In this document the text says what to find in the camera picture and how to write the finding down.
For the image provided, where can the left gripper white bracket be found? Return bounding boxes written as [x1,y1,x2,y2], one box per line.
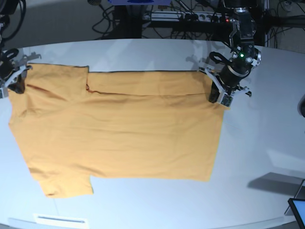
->
[199,56,261,106]

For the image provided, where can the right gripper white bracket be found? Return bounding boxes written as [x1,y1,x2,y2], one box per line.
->
[0,49,33,99]

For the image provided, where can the orange T-shirt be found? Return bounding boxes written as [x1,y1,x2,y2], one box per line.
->
[9,64,225,198]

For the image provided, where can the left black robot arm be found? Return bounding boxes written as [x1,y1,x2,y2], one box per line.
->
[199,0,261,107]

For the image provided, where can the dark round object right edge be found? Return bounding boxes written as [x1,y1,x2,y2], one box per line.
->
[297,95,305,117]

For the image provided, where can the white power strip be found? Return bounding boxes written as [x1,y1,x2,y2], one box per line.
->
[143,11,229,23]

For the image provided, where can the tablet with blue screen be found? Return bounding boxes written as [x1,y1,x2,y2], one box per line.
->
[288,198,305,229]

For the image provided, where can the grey tablet stand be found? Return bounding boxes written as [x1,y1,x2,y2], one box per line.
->
[285,180,305,217]

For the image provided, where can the white flat label strip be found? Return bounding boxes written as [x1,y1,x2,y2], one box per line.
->
[33,214,87,223]

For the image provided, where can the black tangled cables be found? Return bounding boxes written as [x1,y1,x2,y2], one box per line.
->
[91,4,115,39]

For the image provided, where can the black table frame post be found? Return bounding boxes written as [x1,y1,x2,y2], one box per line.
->
[113,5,143,39]

